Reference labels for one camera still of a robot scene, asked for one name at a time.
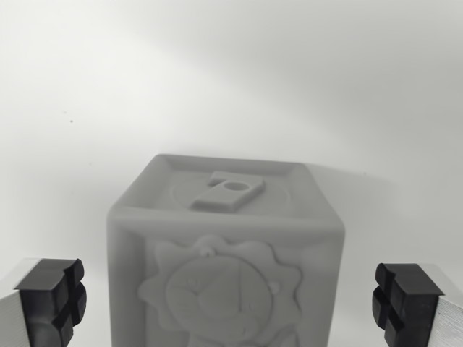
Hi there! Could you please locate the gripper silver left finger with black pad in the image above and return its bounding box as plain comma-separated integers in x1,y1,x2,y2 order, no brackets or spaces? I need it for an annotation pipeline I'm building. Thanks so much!
0,257,88,347

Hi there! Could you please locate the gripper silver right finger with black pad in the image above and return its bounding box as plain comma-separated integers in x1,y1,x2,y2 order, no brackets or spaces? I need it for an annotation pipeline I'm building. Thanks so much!
371,262,463,347

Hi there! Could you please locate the grey embossed toy cube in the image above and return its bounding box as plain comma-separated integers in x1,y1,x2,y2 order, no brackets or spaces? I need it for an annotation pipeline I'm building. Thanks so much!
106,153,345,347

